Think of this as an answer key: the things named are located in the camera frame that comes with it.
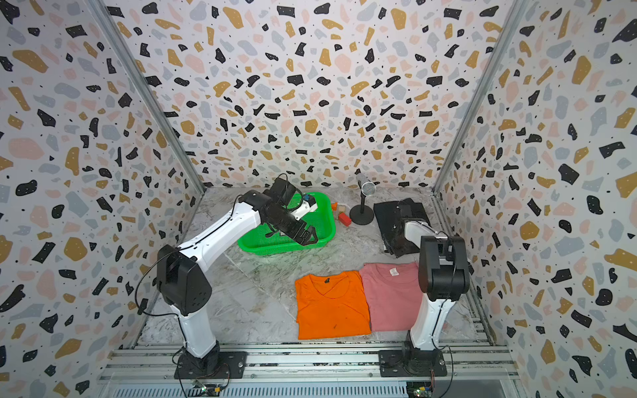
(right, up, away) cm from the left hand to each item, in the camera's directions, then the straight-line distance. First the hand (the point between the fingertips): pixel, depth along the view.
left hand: (310, 233), depth 83 cm
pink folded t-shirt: (+29, -23, +4) cm, 37 cm away
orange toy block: (+8, +9, +25) cm, 28 cm away
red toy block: (+13, +3, +26) cm, 30 cm away
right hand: (+30, -6, +18) cm, 35 cm away
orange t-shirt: (+7, -25, +1) cm, 26 cm away
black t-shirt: (+33, +4, +28) cm, 43 cm away
